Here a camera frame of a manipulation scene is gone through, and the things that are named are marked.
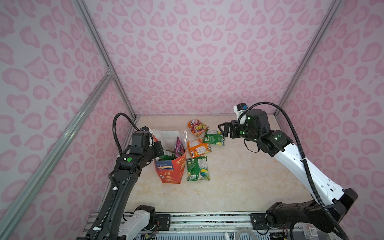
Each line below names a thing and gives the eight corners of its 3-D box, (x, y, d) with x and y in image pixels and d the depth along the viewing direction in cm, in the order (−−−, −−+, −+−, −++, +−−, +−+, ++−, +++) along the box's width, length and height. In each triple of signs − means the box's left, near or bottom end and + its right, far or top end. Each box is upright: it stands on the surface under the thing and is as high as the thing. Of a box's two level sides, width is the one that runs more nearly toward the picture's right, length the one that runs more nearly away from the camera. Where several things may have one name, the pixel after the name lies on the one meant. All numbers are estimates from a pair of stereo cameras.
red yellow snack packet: (196, 137, 108) (196, 134, 106) (185, 126, 115) (185, 123, 112) (207, 129, 113) (208, 126, 110) (196, 119, 119) (196, 116, 117)
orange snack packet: (191, 158, 97) (190, 156, 96) (186, 143, 105) (186, 141, 103) (212, 152, 100) (212, 150, 98) (206, 139, 107) (206, 136, 105)
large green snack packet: (185, 181, 88) (185, 179, 86) (186, 159, 97) (186, 156, 95) (209, 181, 88) (209, 179, 85) (208, 159, 97) (208, 156, 95)
